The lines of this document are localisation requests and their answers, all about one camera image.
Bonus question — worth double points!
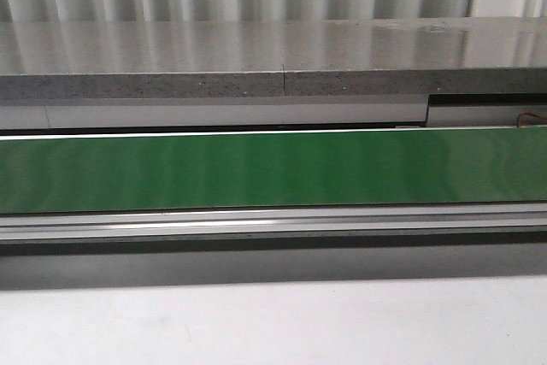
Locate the white panel under shelf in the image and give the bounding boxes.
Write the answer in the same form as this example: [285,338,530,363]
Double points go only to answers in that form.
[1,94,546,131]

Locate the grey stone shelf slab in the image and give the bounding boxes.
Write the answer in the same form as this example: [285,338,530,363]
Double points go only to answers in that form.
[1,17,546,101]

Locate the green conveyor belt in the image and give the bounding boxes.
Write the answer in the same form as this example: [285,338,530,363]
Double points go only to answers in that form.
[1,127,546,214]

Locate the red wire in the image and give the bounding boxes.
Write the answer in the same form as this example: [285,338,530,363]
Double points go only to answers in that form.
[515,112,547,128]

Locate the aluminium conveyor front rail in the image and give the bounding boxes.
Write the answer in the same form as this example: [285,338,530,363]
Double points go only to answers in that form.
[1,203,546,242]

